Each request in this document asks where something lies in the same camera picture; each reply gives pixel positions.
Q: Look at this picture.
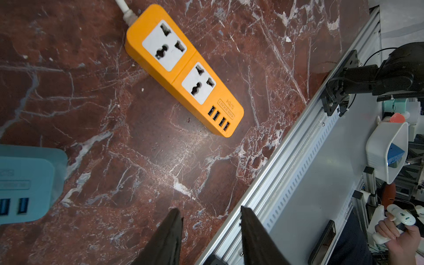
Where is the operator hand with controller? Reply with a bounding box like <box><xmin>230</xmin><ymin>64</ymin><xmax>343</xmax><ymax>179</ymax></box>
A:
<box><xmin>372</xmin><ymin>204</ymin><xmax>421</xmax><ymax>265</ymax></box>

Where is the blue power strip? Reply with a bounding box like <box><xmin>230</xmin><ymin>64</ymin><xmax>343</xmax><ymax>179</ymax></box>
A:
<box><xmin>1</xmin><ymin>145</ymin><xmax>68</xmax><ymax>225</ymax></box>

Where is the white cable of orange strip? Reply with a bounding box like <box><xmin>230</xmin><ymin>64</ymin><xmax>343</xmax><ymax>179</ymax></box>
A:
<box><xmin>114</xmin><ymin>0</ymin><xmax>139</xmax><ymax>27</ymax></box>

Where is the orange power strip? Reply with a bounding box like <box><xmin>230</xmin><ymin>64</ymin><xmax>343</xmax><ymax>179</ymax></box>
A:
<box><xmin>124</xmin><ymin>4</ymin><xmax>244</xmax><ymax>138</ymax></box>

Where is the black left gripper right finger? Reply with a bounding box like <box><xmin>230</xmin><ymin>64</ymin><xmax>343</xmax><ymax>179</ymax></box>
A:
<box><xmin>241</xmin><ymin>206</ymin><xmax>289</xmax><ymax>265</ymax></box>

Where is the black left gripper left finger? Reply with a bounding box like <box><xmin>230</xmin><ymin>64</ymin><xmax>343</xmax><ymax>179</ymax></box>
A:
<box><xmin>131</xmin><ymin>208</ymin><xmax>183</xmax><ymax>265</ymax></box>

